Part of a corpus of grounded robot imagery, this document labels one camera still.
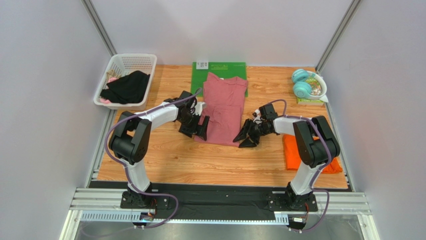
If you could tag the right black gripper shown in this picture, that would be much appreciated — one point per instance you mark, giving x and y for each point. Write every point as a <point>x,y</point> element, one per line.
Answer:
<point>255,129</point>

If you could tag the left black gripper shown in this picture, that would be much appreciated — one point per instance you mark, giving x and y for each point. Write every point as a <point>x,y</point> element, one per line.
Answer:
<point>189,131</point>

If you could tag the pink t shirt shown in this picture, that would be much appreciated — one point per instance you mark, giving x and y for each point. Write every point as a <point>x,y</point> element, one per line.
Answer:
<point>225,100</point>

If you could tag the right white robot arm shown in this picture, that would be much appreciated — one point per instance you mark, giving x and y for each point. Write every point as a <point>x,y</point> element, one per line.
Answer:
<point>316,146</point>

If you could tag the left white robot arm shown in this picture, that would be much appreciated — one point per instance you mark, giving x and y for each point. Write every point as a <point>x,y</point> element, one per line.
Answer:
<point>127,141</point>

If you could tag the folded orange t shirt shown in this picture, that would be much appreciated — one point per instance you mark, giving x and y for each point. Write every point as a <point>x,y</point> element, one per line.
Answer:
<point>293,160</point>

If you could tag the green cutting mat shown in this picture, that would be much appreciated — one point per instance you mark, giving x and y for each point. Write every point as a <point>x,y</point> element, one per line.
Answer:
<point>224,70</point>

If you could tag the teal headphones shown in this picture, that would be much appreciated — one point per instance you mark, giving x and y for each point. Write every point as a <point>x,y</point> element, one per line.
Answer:
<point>303,90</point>

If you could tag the black garment in basket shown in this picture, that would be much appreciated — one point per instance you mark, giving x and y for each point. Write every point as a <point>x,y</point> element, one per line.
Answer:
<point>131,88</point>

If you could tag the green picture book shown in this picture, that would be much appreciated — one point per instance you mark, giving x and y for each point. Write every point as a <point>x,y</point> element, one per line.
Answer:
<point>316,90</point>

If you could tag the pink item in basket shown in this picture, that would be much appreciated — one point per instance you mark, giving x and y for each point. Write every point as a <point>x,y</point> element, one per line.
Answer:
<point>108,96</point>

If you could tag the white plastic basket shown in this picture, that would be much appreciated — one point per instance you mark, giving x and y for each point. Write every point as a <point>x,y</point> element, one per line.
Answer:
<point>121,65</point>

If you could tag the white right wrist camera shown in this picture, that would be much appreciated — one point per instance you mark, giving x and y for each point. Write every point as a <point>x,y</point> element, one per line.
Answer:
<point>257,118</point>

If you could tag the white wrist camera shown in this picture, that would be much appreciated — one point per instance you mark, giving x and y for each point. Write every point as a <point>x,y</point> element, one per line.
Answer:
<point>198,108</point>
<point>257,118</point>

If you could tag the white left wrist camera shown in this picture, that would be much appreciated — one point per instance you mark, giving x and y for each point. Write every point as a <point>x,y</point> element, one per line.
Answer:
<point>198,108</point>

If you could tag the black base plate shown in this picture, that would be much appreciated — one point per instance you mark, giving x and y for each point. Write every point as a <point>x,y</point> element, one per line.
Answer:
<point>215,202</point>

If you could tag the aluminium frame rail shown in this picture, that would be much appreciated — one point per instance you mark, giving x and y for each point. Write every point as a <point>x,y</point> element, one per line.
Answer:
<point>103,205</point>

